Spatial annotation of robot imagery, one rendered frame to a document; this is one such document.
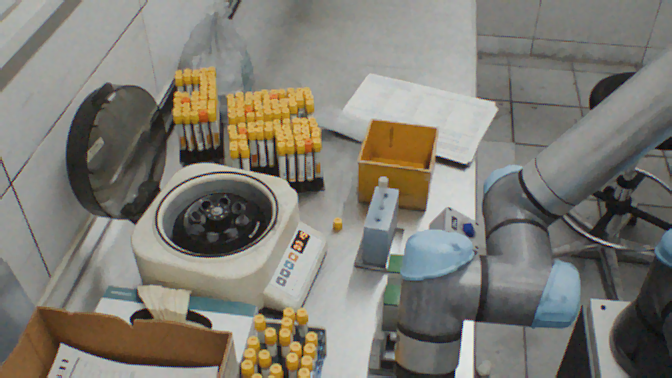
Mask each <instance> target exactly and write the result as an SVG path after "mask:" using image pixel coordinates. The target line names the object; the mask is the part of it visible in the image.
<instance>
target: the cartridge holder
mask: <svg viewBox="0 0 672 378"><path fill-rule="evenodd" d="M390 334H391V333H388V332H385V337H384V340H380V339H373V342H372V351H371V358H370V365H368V372H369V373H377V374H386V375H394V376H395V374H394V361H395V359H394V348H395V341H391V340H390Z"/></svg>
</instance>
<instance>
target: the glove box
mask: <svg viewBox="0 0 672 378"><path fill-rule="evenodd" d="M95 312H98V313H105V314H111V315H117V316H119V318H121V319H122V320H125V321H127V322H128V323H129V324H131V325H132V326H133V324H134V320H135V319H143V320H171V321H179V322H183V323H188V324H191V326H196V327H201V328H208V329H213V330H220V331H230V332H233V338H234V344H235V351H236V358H237V364H238V363H239V374H240V378H245V377H244V376H242V374H241V363H242V362H244V361H245V358H243V357H245V350H246V349H248V339H249V338H250V337H256V330H255V328H254V317H255V316H256V315H258V311H257V305H255V304H250V303H244V302H237V301H228V300H219V299H210V298H201V297H194V295H193V290H186V289H183V290H182V289H179V290H176V289H169V288H164V287H162V286H153V285H150V286H144V287H141V286H137V289H131V288H122V287H121V286H113V285H107V287H106V290H105V292H104V294H103V296H102V298H101V300H100V302H99V305H98V307H97V309H96V311H95Z"/></svg>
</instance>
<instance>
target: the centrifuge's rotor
mask: <svg viewBox="0 0 672 378"><path fill-rule="evenodd" d="M266 230H267V222H266V217H265V215H264V212H263V210H261V209H260V207H259V206H258V205H256V204H255V203H254V202H252V201H250V199H247V198H245V197H242V196H240V195H237V194H232V193H212V194H208V195H204V196H202V197H200V198H198V199H196V201H194V202H192V203H191V204H190V205H188V206H187V207H186V208H185V209H183V210H182V212H181V214H180V215H179V216H177V218H176V219H175V222H174V224H173V230H172V235H173V240H174V245H175V246H178V247H179V248H181V249H183V250H186V251H189V252H193V253H199V255H221V254H227V252H231V251H235V250H238V249H241V248H243V247H245V246H247V245H250V244H252V243H253V242H255V241H256V240H257V238H259V237H260V236H261V235H263V234H264V233H265V231H266Z"/></svg>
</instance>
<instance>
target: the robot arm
mask: <svg viewBox="0 0 672 378"><path fill-rule="evenodd" d="M671 135H672V44H671V45H670V46H668V47H667V48H665V49H664V50H662V51H661V52H660V53H659V54H658V56H656V57H655V58H654V59H653V60H652V61H650V62H649V63H648V64H647V65H645V66H644V67H643V68H642V69H641V70H639V71H638V72H637V73H636V74H634V75H632V77H631V78H630V79H629V80H627V81H626V82H625V83H624V84H622V85H621V86H620V87H619V88H618V89H616V90H615V91H614V92H613V93H612V94H610V96H609V97H608V98H607V99H604V100H603V101H602V102H601V103H600V104H598V105H597V106H596V107H595V108H593V109H592V110H591V111H590V113H589V114H587V115H586V116H585V117H584V118H583V119H580V120H579V121H578V122H577V123H575V124H574V125H573V126H572V127H571V129H569V130H568V131H567V132H566V133H564V134H563V135H562V136H560V137H559V138H557V139H556V140H555V141H554V142H552V143H551V145H550V146H549V147H548V148H546V149H545V150H544V151H543V152H541V153H539V154H538V155H537V156H536V157H534V158H533V160H532V161H531V162H530V163H528V164H527V165H526V166H523V167H522V166H517V165H511V166H506V167H504V168H501V169H497V170H495V171H494V172H491V174H490V175H489V176H488V177H487V179H486V180H485V182H484V185H483V198H482V213H483V217H484V225H485V238H486V254H487V256H483V254H475V255H474V252H473V250H472V248H473V246H472V242H471V240H470V239H469V238H468V237H466V236H465V235H461V234H458V233H452V232H447V231H443V230H424V231H418V232H415V233H413V234H412V235H411V236H410V237H409V238H408V241H406V243H405V248H404V256H403V263H402V269H401V271H400V276H401V286H400V298H399V310H398V323H397V332H391V334H390V340H391V341H395V348H394V359H395V361H394V374H395V376H396V377H397V378H455V373H456V368H458V367H459V364H460V355H461V346H462V337H463V325H464V321H474V322H483V323H494V324H505V325H516V326H527V327H531V328H532V329H534V328H537V327H542V328H567V327H569V326H570V325H571V324H573V323H574V320H575V319H576V316H577V314H578V310H579V304H580V279H579V274H578V271H577V270H576V268H575V266H574V265H572V264H570V263H564V262H560V261H559V260H556V261H553V256H552V250H551V245H550V238H549V231H548V227H549V226H550V225H551V224H552V223H554V222H555V221H557V220H558V219H559V218H562V217H563V216H564V214H566V213H567V212H569V211H570V210H571V209H573V208H574V207H575V206H577V205H578V204H581V203H582V202H583V200H585V199H586V198H587V197H589V196H590V195H592V194H593V193H594V192H596V191H597V190H599V189H601V188H602V186H604V185H605V184H606V183H608V182H609V181H611V180H612V179H613V178H615V177H616V176H618V175H619V174H620V173H623V172H624V170H625V169H627V168H628V167H630V166H631V165H632V164H634V163H635V162H637V161H638V160H639V159H641V158H642V157H643V156H645V154H646V153H649V152H650V151H651V150H653V149H654V148H655V147H657V146H658V145H660V144H661V143H662V142H664V141H665V140H667V139H668V137H669V136H671ZM609 347H610V351H611V353H612V355H613V357H614V359H615V361H616V362H617V365H618V366H619V367H620V368H621V369H622V370H623V371H624V372H625V373H626V374H627V375H629V376H630V377H631V378H672V228H671V229H669V230H668V231H666V232H665V234H664V236H663V238H662V240H661V242H660V243H659V244H658V245H657V246H656V249H655V256H654V259H653V261H651V263H650V266H649V269H648V272H647V274H646V276H645V279H644V281H643V285H642V287H641V290H640V292H639V295H638V297H637V299H635V300H633V301H632V302H631V303H630V304H628V305H627V306H626V307H625V308H624V309H622V310H621V311H620V313H619V314H618V316H617V317H616V319H615V321H613V323H612V326H611V329H610V332H609Z"/></svg>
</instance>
